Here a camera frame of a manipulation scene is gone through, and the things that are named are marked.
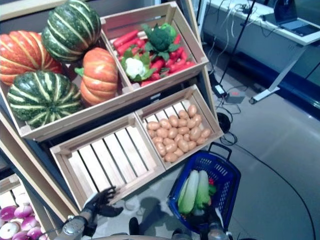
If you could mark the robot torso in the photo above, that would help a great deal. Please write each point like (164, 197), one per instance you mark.
(117, 237)

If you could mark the white cauliflower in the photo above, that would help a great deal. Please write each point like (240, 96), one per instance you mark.
(135, 67)

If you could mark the wooden display shelf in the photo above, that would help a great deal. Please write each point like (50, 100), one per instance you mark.
(25, 10)

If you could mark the green broccoli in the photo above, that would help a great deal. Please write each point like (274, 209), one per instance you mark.
(160, 38)

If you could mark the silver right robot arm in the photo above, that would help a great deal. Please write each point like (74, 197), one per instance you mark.
(215, 232)

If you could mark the wooden pumpkin crate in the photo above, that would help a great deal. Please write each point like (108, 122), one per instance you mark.
(75, 115)

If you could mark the wooden potato crate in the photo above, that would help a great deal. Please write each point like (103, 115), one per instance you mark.
(162, 106)

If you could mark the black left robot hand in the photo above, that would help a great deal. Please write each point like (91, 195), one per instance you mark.
(102, 200)

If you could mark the black stand pole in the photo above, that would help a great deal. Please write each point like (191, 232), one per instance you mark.
(237, 42)

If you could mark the small orange pumpkin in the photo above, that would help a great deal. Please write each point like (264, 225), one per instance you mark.
(100, 75)

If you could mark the green striped pumpkin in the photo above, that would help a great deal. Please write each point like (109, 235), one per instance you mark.
(42, 97)
(72, 30)

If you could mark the dark laptop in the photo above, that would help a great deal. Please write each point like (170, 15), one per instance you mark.
(300, 27)

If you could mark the white desk leg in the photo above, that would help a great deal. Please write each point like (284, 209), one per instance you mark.
(265, 95)

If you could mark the green bell pepper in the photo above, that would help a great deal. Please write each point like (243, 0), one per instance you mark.
(212, 190)

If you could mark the blue plastic shopping basket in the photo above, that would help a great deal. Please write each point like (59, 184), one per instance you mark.
(173, 202)

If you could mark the wooden onion crate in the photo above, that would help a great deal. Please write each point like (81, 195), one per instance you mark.
(10, 183)

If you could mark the wooden carrot crate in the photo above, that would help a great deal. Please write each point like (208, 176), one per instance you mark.
(135, 22)

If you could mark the black round object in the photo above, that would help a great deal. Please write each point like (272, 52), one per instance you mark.
(223, 122)

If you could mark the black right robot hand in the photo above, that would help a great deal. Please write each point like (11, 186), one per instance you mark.
(212, 217)

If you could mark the white desk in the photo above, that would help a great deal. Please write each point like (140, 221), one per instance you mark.
(250, 37)

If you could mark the large orange pumpkin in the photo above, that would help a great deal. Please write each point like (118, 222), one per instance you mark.
(22, 55)

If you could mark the power adapter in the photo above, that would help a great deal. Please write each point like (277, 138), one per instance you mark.
(220, 90)

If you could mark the wooden cabbage crate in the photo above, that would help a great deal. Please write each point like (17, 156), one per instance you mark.
(112, 155)

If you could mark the red bell pepper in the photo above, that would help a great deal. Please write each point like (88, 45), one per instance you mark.
(212, 182)

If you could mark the red carrot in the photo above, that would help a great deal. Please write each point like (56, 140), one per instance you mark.
(180, 58)
(147, 82)
(181, 67)
(157, 65)
(127, 46)
(177, 38)
(125, 38)

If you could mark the black left robot foot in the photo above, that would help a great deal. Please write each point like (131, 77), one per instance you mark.
(133, 226)

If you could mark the grey device box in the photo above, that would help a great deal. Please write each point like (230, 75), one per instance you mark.
(235, 97)

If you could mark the pale carrot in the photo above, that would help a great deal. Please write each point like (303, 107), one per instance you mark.
(142, 35)

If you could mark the tan potato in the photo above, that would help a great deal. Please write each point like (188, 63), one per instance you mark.
(197, 120)
(183, 145)
(195, 133)
(192, 110)
(183, 114)
(162, 132)
(191, 123)
(167, 142)
(173, 120)
(161, 148)
(178, 152)
(172, 133)
(152, 133)
(165, 123)
(171, 157)
(205, 133)
(183, 130)
(182, 122)
(178, 138)
(200, 141)
(158, 140)
(186, 137)
(171, 148)
(153, 125)
(192, 145)

